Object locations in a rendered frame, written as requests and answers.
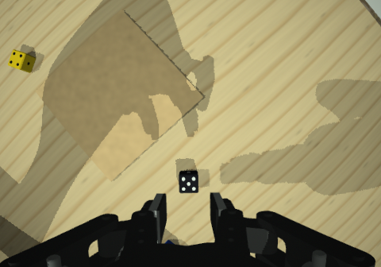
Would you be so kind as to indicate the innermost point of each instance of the tan flat mat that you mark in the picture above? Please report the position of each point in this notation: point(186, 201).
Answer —
point(117, 94)

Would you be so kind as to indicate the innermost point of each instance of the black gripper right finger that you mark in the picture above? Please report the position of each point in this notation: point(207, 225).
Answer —
point(305, 247)

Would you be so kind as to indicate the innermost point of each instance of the black die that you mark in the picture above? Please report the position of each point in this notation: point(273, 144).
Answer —
point(188, 181)

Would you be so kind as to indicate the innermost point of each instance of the yellow die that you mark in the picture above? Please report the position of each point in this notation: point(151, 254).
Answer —
point(22, 61)

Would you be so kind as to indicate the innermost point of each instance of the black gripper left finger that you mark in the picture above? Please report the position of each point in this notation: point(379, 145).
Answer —
point(133, 243)

